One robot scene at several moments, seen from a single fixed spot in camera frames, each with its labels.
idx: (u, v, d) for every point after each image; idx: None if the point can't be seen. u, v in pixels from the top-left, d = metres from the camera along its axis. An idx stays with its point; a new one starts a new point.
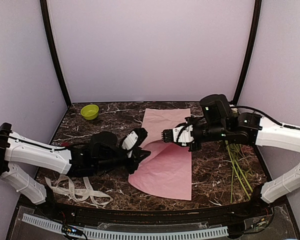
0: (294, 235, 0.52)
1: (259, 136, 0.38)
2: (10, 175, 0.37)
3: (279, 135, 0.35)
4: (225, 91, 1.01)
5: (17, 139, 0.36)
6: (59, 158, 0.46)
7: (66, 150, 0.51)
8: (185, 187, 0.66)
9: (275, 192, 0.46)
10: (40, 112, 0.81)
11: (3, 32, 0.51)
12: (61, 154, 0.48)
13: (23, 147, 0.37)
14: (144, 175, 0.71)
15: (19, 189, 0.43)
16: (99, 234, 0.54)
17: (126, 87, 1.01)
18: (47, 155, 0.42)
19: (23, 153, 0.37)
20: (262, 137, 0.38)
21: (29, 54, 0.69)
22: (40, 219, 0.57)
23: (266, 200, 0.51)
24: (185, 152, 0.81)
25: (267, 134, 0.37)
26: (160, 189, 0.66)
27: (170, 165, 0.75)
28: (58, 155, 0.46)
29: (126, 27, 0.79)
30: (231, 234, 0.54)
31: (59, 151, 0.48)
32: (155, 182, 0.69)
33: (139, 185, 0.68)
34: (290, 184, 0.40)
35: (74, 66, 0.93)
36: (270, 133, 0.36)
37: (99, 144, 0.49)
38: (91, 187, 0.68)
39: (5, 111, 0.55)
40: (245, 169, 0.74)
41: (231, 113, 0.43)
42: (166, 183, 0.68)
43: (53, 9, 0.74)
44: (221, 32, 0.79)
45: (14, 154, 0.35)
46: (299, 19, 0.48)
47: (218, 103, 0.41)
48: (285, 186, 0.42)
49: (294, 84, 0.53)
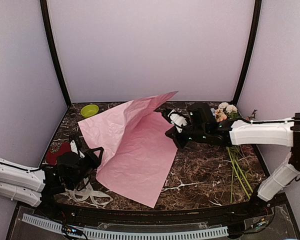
0: (294, 235, 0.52)
1: (232, 136, 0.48)
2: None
3: (248, 131, 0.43)
4: (225, 91, 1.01)
5: None
6: (34, 178, 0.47)
7: (40, 171, 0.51)
8: (152, 193, 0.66)
9: (271, 189, 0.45)
10: (40, 113, 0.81)
11: (3, 33, 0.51)
12: (37, 175, 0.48)
13: (2, 169, 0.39)
14: (118, 176, 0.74)
15: (11, 195, 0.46)
16: (99, 234, 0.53)
17: (126, 87, 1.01)
18: (23, 176, 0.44)
19: (1, 174, 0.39)
20: (236, 135, 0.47)
21: (30, 54, 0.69)
22: (40, 219, 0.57)
23: (262, 197, 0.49)
24: (171, 155, 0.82)
25: (238, 133, 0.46)
26: (126, 189, 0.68)
27: (147, 169, 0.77)
28: (34, 175, 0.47)
29: (126, 26, 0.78)
30: (232, 234, 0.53)
31: (35, 171, 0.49)
32: (125, 182, 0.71)
33: (107, 183, 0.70)
34: (281, 177, 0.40)
35: (74, 66, 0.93)
36: (240, 131, 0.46)
37: (63, 166, 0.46)
38: (91, 187, 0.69)
39: (5, 111, 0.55)
40: (245, 169, 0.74)
41: (213, 119, 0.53)
42: (134, 184, 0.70)
43: (53, 8, 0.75)
44: (221, 31, 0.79)
45: None
46: (299, 19, 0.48)
47: (200, 110, 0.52)
48: (277, 181, 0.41)
49: (294, 84, 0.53)
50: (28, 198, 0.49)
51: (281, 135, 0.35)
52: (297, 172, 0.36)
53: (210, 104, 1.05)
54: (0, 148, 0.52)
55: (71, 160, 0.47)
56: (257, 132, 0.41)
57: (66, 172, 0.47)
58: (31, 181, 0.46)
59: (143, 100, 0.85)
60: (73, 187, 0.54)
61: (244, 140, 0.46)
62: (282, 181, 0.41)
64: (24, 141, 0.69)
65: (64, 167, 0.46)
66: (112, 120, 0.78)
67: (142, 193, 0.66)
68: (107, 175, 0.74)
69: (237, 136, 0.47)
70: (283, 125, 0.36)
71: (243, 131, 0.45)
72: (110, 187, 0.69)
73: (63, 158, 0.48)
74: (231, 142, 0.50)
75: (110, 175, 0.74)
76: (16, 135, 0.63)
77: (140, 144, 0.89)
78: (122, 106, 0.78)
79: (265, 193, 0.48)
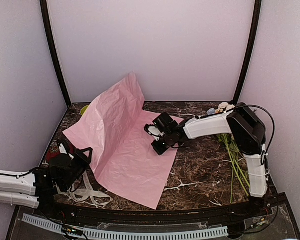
0: (294, 235, 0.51)
1: (189, 131, 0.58)
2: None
3: (199, 125, 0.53)
4: (225, 91, 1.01)
5: None
6: (24, 183, 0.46)
7: (30, 174, 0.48)
8: (153, 195, 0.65)
9: (256, 185, 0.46)
10: (40, 114, 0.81)
11: (3, 33, 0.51)
12: (27, 179, 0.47)
13: None
14: (119, 177, 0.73)
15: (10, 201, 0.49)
16: (98, 234, 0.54)
17: None
18: (12, 182, 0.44)
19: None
20: (191, 128, 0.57)
21: (29, 53, 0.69)
22: (40, 219, 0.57)
23: (256, 195, 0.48)
24: (172, 155, 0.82)
25: (193, 128, 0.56)
26: (128, 191, 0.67)
27: (147, 169, 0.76)
28: (23, 180, 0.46)
29: (126, 26, 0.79)
30: (231, 234, 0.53)
31: (27, 175, 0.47)
32: (127, 183, 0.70)
33: (108, 184, 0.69)
34: (254, 168, 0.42)
35: (73, 66, 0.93)
36: (194, 126, 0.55)
37: (56, 168, 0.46)
38: (91, 187, 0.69)
39: (5, 111, 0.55)
40: (245, 169, 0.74)
41: (172, 124, 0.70)
42: (137, 187, 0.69)
43: (53, 9, 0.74)
44: (221, 32, 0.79)
45: None
46: (299, 19, 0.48)
47: (159, 118, 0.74)
48: (254, 173, 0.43)
49: (294, 84, 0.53)
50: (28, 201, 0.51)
51: (221, 123, 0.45)
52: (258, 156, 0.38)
53: (210, 104, 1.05)
54: (0, 149, 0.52)
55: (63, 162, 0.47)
56: (204, 124, 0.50)
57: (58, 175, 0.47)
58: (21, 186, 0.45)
59: (111, 92, 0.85)
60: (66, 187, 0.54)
61: (196, 133, 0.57)
62: (258, 171, 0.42)
64: (24, 142, 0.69)
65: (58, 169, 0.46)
66: (92, 118, 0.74)
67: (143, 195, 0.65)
68: (107, 176, 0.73)
69: (191, 129, 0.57)
70: (222, 115, 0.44)
71: (196, 126, 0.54)
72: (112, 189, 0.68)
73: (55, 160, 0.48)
74: (188, 136, 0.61)
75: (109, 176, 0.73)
76: (16, 135, 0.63)
77: (140, 144, 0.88)
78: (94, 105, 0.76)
79: (257, 190, 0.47)
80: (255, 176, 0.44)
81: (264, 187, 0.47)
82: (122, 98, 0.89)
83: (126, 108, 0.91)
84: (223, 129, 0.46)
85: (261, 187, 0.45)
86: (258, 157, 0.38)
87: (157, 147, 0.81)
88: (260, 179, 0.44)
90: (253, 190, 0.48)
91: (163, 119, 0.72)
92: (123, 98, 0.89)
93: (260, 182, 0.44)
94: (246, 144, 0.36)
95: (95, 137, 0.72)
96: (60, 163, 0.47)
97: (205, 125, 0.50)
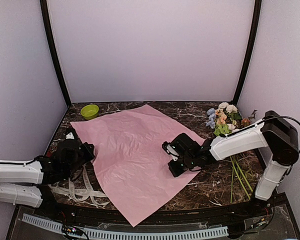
0: (294, 235, 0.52)
1: (217, 152, 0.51)
2: None
3: (228, 143, 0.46)
4: (225, 91, 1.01)
5: None
6: (32, 170, 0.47)
7: (36, 162, 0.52)
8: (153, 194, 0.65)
9: (265, 188, 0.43)
10: (40, 113, 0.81)
11: (3, 33, 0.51)
12: (34, 166, 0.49)
13: None
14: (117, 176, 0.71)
15: (13, 200, 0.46)
16: (99, 234, 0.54)
17: (126, 87, 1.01)
18: (20, 170, 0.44)
19: None
20: (220, 148, 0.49)
21: (29, 53, 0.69)
22: (40, 219, 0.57)
23: (260, 197, 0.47)
24: None
25: (221, 148, 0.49)
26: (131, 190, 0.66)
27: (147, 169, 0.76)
28: (31, 166, 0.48)
29: (126, 26, 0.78)
30: (231, 234, 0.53)
31: (32, 163, 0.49)
32: (128, 183, 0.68)
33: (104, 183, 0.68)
34: (274, 175, 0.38)
35: (73, 66, 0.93)
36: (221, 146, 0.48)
37: (65, 148, 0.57)
38: (91, 187, 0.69)
39: (5, 111, 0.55)
40: (245, 169, 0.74)
41: (196, 145, 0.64)
42: (139, 187, 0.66)
43: (52, 8, 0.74)
44: (221, 32, 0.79)
45: None
46: (299, 19, 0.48)
47: (179, 139, 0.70)
48: (270, 179, 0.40)
49: (293, 84, 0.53)
50: (29, 198, 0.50)
51: (257, 138, 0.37)
52: (286, 166, 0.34)
53: (210, 104, 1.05)
54: (0, 148, 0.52)
55: (72, 145, 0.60)
56: (234, 142, 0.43)
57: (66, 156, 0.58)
58: (29, 173, 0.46)
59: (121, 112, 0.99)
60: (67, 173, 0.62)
61: (227, 152, 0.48)
62: (275, 178, 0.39)
64: (25, 141, 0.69)
65: (67, 149, 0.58)
66: (100, 125, 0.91)
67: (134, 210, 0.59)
68: (107, 175, 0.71)
69: (221, 149, 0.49)
70: (254, 128, 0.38)
71: (224, 144, 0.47)
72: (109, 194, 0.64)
73: (64, 143, 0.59)
74: (217, 157, 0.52)
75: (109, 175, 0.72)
76: (16, 135, 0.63)
77: None
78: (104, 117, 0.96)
79: (263, 192, 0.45)
80: (269, 181, 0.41)
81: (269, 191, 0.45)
82: (131, 117, 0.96)
83: (138, 124, 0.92)
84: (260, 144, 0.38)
85: (270, 191, 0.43)
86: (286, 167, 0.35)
87: (174, 169, 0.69)
88: (272, 185, 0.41)
90: (259, 192, 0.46)
91: (182, 139, 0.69)
92: (132, 118, 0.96)
93: (270, 187, 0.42)
94: (284, 155, 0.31)
95: (99, 137, 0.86)
96: (69, 145, 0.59)
97: (237, 143, 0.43)
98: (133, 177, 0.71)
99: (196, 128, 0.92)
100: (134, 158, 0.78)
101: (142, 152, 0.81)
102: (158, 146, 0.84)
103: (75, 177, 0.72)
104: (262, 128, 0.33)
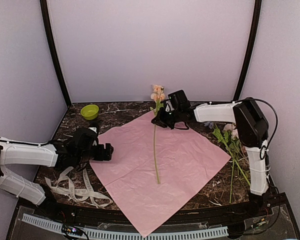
0: (294, 235, 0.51)
1: (199, 112, 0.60)
2: (6, 179, 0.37)
3: (210, 109, 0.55)
4: (225, 92, 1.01)
5: (7, 141, 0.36)
6: (46, 151, 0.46)
7: (51, 143, 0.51)
8: (153, 193, 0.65)
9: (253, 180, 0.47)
10: (40, 113, 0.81)
11: (3, 33, 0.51)
12: (48, 148, 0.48)
13: (14, 147, 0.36)
14: (118, 177, 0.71)
15: (18, 192, 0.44)
16: (99, 234, 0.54)
17: (126, 87, 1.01)
18: (34, 150, 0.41)
19: (14, 153, 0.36)
20: (200, 111, 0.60)
21: (29, 52, 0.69)
22: (40, 219, 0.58)
23: (256, 192, 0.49)
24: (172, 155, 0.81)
25: (203, 111, 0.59)
26: (131, 190, 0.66)
27: None
28: (45, 148, 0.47)
29: (125, 26, 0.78)
30: (232, 234, 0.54)
31: (45, 145, 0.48)
32: (128, 184, 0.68)
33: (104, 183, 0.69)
34: (254, 162, 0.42)
35: (73, 66, 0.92)
36: (204, 110, 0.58)
37: (83, 134, 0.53)
38: (91, 187, 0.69)
39: (5, 112, 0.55)
40: (245, 169, 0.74)
41: (186, 106, 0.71)
42: (139, 187, 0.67)
43: (53, 8, 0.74)
44: (222, 31, 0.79)
45: (7, 155, 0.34)
46: None
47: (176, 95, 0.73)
48: (254, 167, 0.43)
49: (294, 83, 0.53)
50: (34, 193, 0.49)
51: (227, 112, 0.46)
52: (253, 149, 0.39)
53: None
54: None
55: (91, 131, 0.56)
56: (213, 109, 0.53)
57: (83, 143, 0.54)
58: (43, 154, 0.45)
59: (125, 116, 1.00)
60: (79, 161, 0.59)
61: (206, 116, 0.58)
62: (257, 165, 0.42)
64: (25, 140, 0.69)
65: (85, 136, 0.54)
66: (106, 129, 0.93)
67: (146, 221, 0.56)
68: (105, 176, 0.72)
69: (202, 114, 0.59)
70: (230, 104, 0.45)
71: (206, 110, 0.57)
72: (111, 196, 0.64)
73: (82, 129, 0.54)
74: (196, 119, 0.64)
75: (109, 175, 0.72)
76: (16, 135, 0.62)
77: None
78: (109, 121, 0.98)
79: (255, 185, 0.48)
80: (253, 170, 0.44)
81: (264, 185, 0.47)
82: (134, 120, 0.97)
83: (140, 127, 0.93)
84: (228, 118, 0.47)
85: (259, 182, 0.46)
86: (257, 150, 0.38)
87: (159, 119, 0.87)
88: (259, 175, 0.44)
90: (251, 185, 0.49)
91: (179, 97, 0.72)
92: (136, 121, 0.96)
93: (258, 178, 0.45)
94: (249, 139, 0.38)
95: (102, 140, 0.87)
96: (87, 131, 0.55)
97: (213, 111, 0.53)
98: (133, 177, 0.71)
99: (196, 128, 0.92)
100: (134, 158, 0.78)
101: (142, 152, 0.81)
102: (158, 146, 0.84)
103: (76, 177, 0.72)
104: (244, 113, 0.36)
